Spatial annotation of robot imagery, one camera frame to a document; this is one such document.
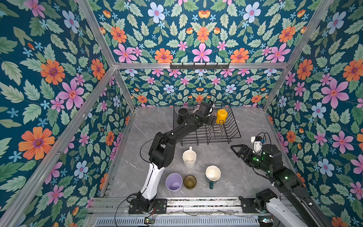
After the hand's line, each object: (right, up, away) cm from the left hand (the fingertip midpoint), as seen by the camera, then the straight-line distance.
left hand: (212, 112), depth 92 cm
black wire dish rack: (+4, -16, +11) cm, 19 cm away
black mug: (-21, 0, +8) cm, 22 cm away
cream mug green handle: (-2, -37, -11) cm, 39 cm away
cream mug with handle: (-15, -30, -4) cm, 34 cm away
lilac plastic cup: (-24, -42, -11) cm, 50 cm away
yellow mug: (+8, -2, +8) cm, 12 cm away
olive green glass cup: (-15, -41, -12) cm, 45 cm away
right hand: (+8, -21, -21) cm, 30 cm away
